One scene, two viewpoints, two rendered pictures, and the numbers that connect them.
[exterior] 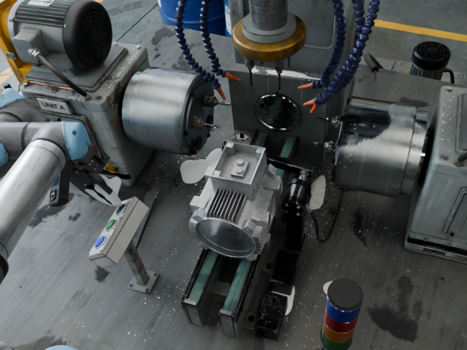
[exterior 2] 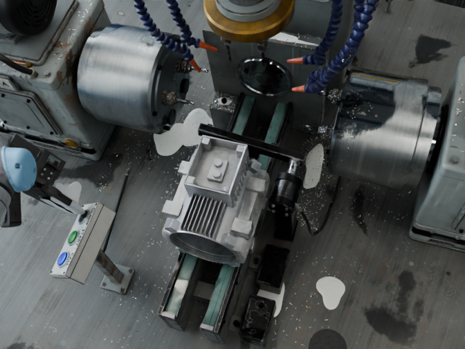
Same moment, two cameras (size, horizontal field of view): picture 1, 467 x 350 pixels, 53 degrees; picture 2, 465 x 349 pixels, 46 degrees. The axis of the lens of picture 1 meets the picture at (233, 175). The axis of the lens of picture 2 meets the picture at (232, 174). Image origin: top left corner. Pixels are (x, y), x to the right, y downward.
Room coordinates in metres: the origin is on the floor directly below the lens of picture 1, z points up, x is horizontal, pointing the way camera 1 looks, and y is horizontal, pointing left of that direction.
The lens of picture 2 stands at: (0.20, -0.08, 2.11)
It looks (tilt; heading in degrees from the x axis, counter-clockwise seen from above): 61 degrees down; 4
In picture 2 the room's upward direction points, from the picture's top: 12 degrees counter-clockwise
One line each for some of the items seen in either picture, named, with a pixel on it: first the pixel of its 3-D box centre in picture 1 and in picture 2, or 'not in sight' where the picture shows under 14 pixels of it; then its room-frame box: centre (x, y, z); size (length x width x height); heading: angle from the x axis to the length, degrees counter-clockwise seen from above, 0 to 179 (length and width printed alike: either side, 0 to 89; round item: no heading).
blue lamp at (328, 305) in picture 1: (343, 301); not in sight; (0.35, -0.16, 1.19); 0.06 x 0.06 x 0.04
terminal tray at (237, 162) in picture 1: (240, 171); (217, 172); (0.76, -0.02, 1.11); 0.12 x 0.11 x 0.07; 156
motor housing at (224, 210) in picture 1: (237, 207); (217, 207); (0.72, 0.00, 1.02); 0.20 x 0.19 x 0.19; 156
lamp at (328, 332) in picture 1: (338, 322); not in sight; (0.35, -0.16, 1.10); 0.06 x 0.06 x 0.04
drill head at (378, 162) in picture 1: (387, 148); (393, 131); (0.83, -0.42, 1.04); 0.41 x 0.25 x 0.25; 66
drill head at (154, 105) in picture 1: (156, 108); (120, 75); (1.12, 0.21, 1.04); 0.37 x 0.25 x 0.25; 66
